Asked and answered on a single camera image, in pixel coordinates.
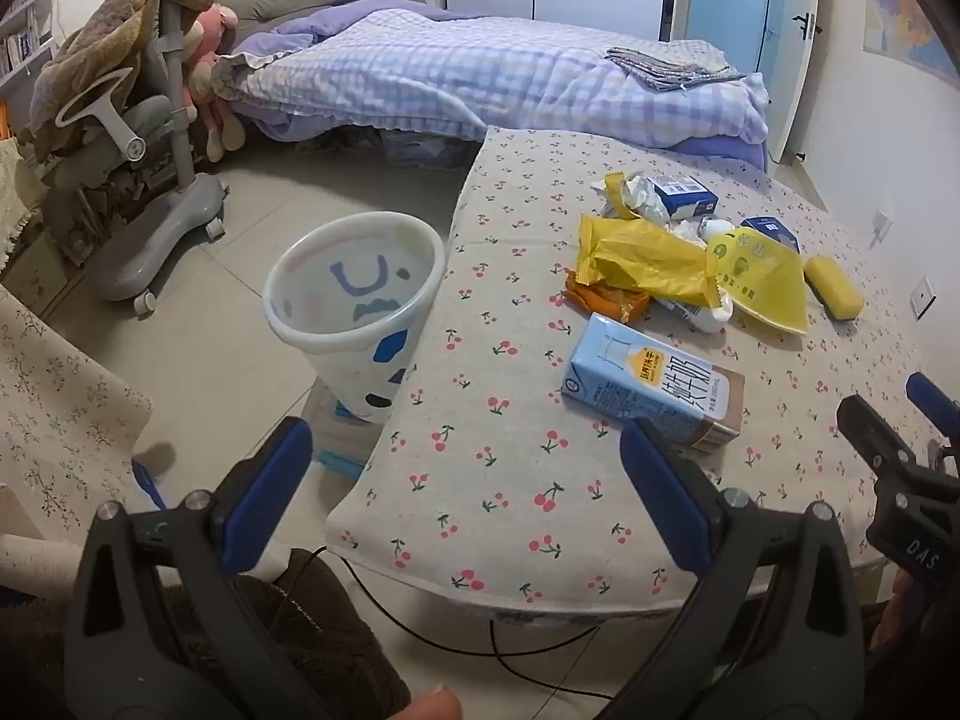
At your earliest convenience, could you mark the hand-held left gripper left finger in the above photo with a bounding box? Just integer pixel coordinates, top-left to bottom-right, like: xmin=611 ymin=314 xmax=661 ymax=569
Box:
xmin=64 ymin=416 xmax=331 ymax=720

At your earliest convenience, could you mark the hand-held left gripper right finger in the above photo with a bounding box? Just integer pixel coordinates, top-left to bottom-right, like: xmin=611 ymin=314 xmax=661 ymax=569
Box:
xmin=600 ymin=418 xmax=867 ymax=720

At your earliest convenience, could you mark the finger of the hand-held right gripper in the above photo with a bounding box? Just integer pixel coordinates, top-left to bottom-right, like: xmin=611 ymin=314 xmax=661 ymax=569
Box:
xmin=838 ymin=395 xmax=922 ymax=488
xmin=905 ymin=373 xmax=960 ymax=443

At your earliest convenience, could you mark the blue and brown milk carton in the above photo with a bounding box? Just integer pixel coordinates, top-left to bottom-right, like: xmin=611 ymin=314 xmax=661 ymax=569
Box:
xmin=561 ymin=313 xmax=747 ymax=455

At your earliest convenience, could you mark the yellow sponge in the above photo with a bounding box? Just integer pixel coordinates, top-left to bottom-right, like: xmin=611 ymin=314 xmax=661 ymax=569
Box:
xmin=802 ymin=255 xmax=866 ymax=320

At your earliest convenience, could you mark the white bin with blue print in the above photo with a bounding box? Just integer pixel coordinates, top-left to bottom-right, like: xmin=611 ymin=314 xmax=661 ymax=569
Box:
xmin=262 ymin=211 xmax=447 ymax=425

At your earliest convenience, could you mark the yellow bag with green print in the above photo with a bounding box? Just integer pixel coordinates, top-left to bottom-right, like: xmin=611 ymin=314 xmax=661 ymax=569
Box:
xmin=705 ymin=229 xmax=811 ymax=337

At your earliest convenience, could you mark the white bottle with green print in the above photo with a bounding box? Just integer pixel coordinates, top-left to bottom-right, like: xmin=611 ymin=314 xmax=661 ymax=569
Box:
xmin=660 ymin=292 xmax=734 ymax=335

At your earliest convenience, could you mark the orange snack packet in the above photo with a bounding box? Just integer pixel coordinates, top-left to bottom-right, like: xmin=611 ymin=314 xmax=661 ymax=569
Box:
xmin=564 ymin=270 xmax=652 ymax=325

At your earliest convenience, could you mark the small blue and white carton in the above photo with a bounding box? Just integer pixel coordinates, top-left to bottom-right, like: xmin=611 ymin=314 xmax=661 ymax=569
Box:
xmin=739 ymin=216 xmax=801 ymax=252
xmin=646 ymin=172 xmax=719 ymax=222

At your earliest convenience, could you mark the yellow snack wrapper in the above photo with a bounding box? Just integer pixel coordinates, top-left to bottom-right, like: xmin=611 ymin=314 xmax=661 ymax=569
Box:
xmin=576 ymin=214 xmax=734 ymax=310

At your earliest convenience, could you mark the person's left hand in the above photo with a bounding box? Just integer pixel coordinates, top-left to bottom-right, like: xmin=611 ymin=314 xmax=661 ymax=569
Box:
xmin=382 ymin=682 xmax=462 ymax=720

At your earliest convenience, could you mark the clear blue plastic box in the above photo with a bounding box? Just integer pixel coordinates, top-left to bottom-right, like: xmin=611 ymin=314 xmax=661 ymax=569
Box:
xmin=300 ymin=382 xmax=376 ymax=481

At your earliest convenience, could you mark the brown fleece clothing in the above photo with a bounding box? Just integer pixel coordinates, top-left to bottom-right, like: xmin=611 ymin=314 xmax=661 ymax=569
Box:
xmin=161 ymin=549 xmax=412 ymax=720

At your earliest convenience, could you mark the cherry print tablecloth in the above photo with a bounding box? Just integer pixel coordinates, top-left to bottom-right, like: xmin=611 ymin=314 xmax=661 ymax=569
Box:
xmin=326 ymin=126 xmax=946 ymax=620

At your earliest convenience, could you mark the floral print cloth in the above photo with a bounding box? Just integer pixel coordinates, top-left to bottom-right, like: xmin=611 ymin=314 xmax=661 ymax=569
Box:
xmin=0 ymin=281 xmax=155 ymax=563

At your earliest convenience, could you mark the grey swivel chair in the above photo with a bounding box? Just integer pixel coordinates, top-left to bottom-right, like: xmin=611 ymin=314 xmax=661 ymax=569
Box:
xmin=56 ymin=0 xmax=227 ymax=312

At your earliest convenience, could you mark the crumpled white wrapper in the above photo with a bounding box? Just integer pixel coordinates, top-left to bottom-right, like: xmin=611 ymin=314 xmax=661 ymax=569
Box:
xmin=600 ymin=172 xmax=672 ymax=226

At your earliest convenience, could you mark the small yellow wrapper piece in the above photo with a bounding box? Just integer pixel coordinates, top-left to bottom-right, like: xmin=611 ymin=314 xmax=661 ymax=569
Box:
xmin=604 ymin=174 xmax=638 ymax=220

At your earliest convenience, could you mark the purple bed sheet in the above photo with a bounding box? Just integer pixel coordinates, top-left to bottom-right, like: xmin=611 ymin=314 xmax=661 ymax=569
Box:
xmin=675 ymin=131 xmax=770 ymax=173

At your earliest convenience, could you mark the white door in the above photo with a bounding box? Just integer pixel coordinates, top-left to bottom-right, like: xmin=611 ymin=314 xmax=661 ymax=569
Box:
xmin=671 ymin=0 xmax=822 ymax=162

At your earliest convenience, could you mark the beige lace cloth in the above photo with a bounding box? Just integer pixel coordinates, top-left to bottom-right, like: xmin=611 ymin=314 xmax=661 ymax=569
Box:
xmin=0 ymin=136 xmax=50 ymax=271

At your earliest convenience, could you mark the folded grey striped cloth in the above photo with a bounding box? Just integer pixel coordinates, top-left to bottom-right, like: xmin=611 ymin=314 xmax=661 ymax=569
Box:
xmin=606 ymin=45 xmax=747 ymax=91

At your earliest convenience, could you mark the purple checked quilt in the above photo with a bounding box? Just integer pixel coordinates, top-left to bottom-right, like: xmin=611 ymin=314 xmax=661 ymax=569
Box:
xmin=214 ymin=4 xmax=772 ymax=158

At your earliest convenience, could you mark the pink plush toy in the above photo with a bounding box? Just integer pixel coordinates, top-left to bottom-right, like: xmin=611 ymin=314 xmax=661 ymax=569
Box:
xmin=184 ymin=4 xmax=248 ymax=162

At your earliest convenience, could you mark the brown fleece blanket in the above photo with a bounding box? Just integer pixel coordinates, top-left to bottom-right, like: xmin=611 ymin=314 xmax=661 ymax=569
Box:
xmin=19 ymin=0 xmax=218 ymax=158

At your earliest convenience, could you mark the bookshelf with books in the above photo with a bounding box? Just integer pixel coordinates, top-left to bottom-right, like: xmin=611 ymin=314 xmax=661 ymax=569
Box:
xmin=0 ymin=0 xmax=57 ymax=91

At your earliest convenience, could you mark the black cable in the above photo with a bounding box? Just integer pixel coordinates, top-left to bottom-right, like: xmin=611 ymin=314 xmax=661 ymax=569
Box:
xmin=322 ymin=547 xmax=616 ymax=698

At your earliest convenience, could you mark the wall map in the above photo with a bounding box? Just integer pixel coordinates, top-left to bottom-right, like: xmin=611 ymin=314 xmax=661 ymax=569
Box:
xmin=862 ymin=0 xmax=960 ymax=87

